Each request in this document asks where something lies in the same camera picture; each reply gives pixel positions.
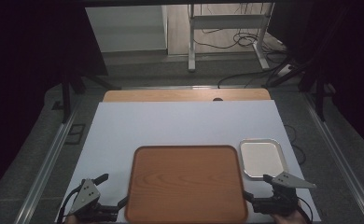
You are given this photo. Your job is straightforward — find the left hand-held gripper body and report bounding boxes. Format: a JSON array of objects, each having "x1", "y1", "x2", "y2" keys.
[{"x1": 67, "y1": 178, "x2": 120, "y2": 223}]

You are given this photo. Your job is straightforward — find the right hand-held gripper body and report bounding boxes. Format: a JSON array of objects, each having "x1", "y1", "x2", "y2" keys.
[{"x1": 251, "y1": 172, "x2": 317, "y2": 216}]

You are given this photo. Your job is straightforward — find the person's right hand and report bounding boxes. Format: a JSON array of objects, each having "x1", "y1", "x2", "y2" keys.
[{"x1": 271, "y1": 202, "x2": 309, "y2": 224}]

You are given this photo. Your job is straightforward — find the small silver metal tray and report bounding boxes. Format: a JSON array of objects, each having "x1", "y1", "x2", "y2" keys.
[{"x1": 239, "y1": 138, "x2": 289, "y2": 181}]

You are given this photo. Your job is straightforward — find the brown wooden tray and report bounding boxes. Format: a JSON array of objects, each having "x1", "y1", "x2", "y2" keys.
[{"x1": 124, "y1": 145, "x2": 249, "y2": 224}]

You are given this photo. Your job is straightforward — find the black metal stand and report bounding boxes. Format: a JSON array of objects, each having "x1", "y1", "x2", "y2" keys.
[
  {"x1": 60, "y1": 69, "x2": 122, "y2": 124},
  {"x1": 263, "y1": 52, "x2": 338, "y2": 123}
]

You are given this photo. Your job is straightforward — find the white board sheet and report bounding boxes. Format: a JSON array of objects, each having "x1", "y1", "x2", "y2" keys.
[{"x1": 55, "y1": 100, "x2": 323, "y2": 224}]

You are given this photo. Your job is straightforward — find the white power strip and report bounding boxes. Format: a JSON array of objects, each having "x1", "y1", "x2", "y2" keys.
[{"x1": 277, "y1": 63, "x2": 294, "y2": 77}]

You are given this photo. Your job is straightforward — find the light wooden table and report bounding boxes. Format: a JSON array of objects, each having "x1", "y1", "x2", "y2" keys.
[{"x1": 102, "y1": 88, "x2": 273, "y2": 104}]

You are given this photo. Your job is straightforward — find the white panel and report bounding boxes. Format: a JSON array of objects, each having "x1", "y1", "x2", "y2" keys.
[{"x1": 84, "y1": 5, "x2": 169, "y2": 54}]

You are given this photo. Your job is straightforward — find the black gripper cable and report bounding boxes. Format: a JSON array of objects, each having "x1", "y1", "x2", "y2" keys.
[
  {"x1": 296, "y1": 195, "x2": 314, "y2": 224},
  {"x1": 57, "y1": 186, "x2": 82, "y2": 224}
]

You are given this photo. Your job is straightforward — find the thin black floor cable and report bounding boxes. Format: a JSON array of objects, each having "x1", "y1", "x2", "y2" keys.
[{"x1": 283, "y1": 123, "x2": 308, "y2": 166}]

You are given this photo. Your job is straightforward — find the silver metal rail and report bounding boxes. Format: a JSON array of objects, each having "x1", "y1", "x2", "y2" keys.
[
  {"x1": 303, "y1": 92, "x2": 364, "y2": 224},
  {"x1": 13, "y1": 101, "x2": 80, "y2": 224}
]

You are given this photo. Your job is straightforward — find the black floor socket frame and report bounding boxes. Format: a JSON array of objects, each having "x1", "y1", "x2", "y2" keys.
[{"x1": 65, "y1": 123, "x2": 87, "y2": 146}]

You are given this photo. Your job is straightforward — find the black floor cables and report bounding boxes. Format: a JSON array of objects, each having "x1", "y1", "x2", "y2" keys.
[{"x1": 191, "y1": 27, "x2": 294, "y2": 90}]

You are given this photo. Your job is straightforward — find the white metal desk frame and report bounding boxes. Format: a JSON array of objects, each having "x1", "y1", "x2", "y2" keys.
[{"x1": 187, "y1": 3, "x2": 276, "y2": 73}]

